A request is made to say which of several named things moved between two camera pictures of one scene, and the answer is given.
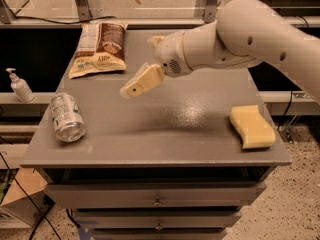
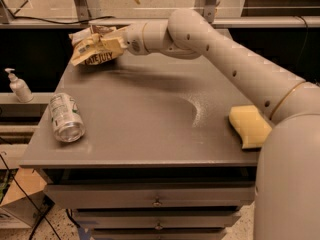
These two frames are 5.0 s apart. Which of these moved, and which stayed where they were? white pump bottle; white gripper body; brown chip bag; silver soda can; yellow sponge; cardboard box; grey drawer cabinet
Moved: white gripper body; brown chip bag
Stayed: white pump bottle; yellow sponge; cardboard box; silver soda can; grey drawer cabinet
